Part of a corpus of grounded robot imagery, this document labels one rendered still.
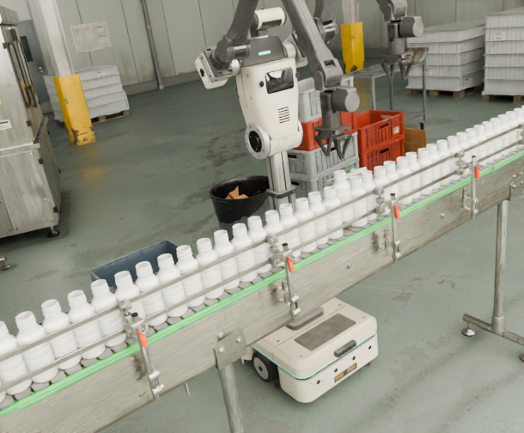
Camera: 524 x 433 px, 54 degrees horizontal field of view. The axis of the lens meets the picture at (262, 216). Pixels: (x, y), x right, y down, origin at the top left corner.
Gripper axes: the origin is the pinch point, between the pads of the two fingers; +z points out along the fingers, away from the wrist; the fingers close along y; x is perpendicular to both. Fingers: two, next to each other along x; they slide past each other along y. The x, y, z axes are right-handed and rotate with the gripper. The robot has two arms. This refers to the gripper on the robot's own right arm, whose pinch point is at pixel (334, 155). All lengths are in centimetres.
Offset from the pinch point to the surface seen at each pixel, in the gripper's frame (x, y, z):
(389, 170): 22.0, 2.9, 11.0
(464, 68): 610, -353, 76
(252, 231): -36.3, 2.8, 12.2
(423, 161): 39.1, 3.6, 12.4
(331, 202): -7.1, 4.2, 12.7
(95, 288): -82, 3, 10
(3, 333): -103, 3, 11
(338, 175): -1.3, 2.6, 6.0
